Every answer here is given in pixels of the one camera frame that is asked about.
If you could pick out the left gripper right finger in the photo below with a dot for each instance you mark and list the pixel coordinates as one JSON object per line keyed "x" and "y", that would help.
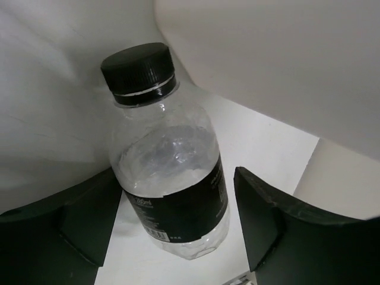
{"x": 289, "y": 241}

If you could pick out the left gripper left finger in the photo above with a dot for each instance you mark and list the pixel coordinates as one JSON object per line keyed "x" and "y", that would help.
{"x": 61, "y": 239}

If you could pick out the black label small bottle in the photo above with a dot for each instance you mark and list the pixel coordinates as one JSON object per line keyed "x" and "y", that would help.
{"x": 165, "y": 154}

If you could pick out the white octagonal plastic bin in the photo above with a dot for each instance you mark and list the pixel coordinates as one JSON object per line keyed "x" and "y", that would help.
{"x": 311, "y": 64}

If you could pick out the front aluminium rail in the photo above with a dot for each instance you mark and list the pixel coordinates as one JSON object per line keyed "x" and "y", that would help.
{"x": 242, "y": 279}

